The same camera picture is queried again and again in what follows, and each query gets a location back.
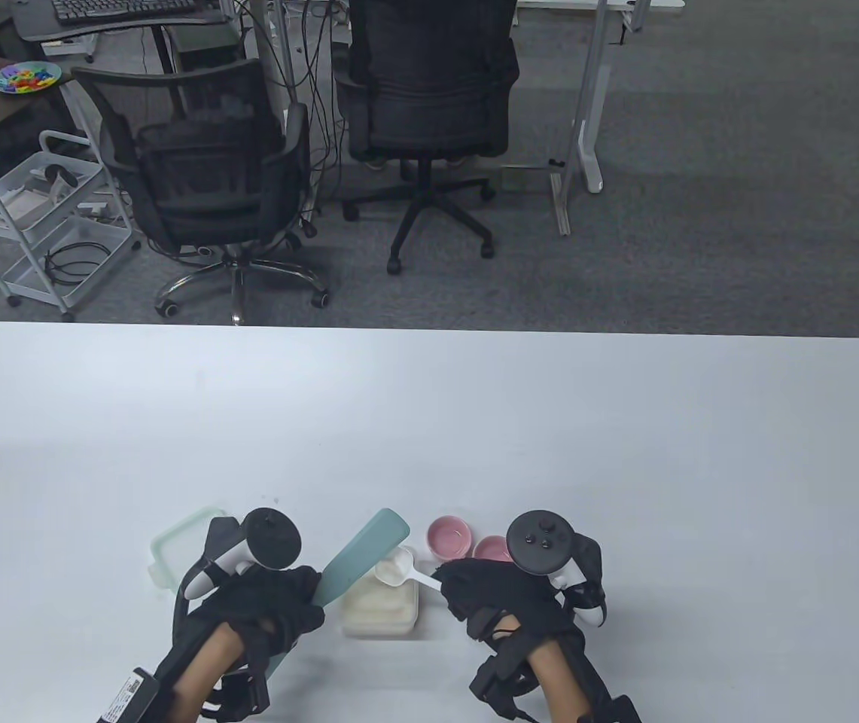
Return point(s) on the person's left hand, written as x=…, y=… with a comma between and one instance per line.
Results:
x=263, y=595

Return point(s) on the person's right hand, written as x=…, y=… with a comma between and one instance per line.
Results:
x=504, y=591

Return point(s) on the mint green container lid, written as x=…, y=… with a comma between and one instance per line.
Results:
x=173, y=546

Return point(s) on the mint green dessert spatula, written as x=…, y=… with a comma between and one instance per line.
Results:
x=365, y=553

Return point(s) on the white sugar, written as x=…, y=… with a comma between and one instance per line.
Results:
x=376, y=606

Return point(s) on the white plastic coffee spoon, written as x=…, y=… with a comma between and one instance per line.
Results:
x=393, y=566

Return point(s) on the clear plastic sugar container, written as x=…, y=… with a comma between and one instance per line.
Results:
x=380, y=631

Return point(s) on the person's right forearm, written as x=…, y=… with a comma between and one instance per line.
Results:
x=561, y=678

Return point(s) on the person's left forearm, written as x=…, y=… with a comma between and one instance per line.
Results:
x=203, y=666

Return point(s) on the black box with white label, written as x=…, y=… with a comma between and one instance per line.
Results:
x=128, y=700

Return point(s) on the white rolling cart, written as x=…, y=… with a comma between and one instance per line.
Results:
x=22, y=273

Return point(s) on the grey floor socket box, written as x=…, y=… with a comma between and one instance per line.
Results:
x=525, y=178

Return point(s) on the black mesh office chair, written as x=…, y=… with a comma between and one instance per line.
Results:
x=203, y=173

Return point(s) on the black padded office chair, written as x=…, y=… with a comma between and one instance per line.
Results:
x=429, y=90

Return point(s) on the black computer tower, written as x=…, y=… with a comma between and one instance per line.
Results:
x=203, y=49

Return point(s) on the green plate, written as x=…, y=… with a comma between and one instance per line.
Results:
x=53, y=75

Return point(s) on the pile of colourful blocks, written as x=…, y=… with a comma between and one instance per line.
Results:
x=22, y=78

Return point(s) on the black keyboard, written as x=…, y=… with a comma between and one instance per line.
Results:
x=120, y=7

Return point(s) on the black desk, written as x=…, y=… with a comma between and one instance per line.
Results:
x=45, y=26

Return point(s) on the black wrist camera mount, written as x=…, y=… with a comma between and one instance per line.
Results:
x=245, y=693
x=497, y=678

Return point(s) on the white desk frame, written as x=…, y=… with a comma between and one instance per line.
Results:
x=587, y=98

